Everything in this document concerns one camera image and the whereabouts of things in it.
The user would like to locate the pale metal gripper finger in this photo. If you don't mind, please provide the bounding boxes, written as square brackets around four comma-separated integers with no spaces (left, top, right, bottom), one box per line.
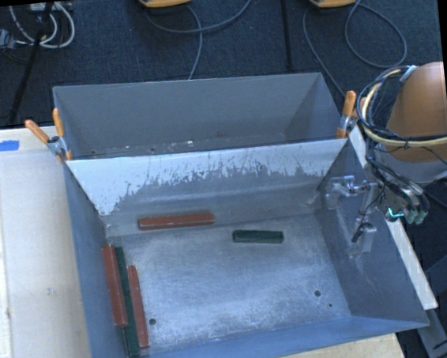
[323,174,365,211]
[344,215,381,259]

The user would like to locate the dark green flat block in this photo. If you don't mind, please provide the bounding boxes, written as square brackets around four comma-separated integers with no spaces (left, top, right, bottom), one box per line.
[113,245,142,358]
[231,224,286,250]

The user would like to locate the grey metal bin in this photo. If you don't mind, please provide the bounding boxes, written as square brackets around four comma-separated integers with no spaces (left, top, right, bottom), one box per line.
[51,50,434,358]

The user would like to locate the red-brown flat block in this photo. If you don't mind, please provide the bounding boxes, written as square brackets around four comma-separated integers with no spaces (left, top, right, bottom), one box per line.
[101,243,130,329]
[126,263,152,350]
[137,209,216,233]

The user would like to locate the pale wood flat board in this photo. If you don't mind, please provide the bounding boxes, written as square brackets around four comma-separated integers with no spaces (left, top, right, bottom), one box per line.
[0,145,92,358]

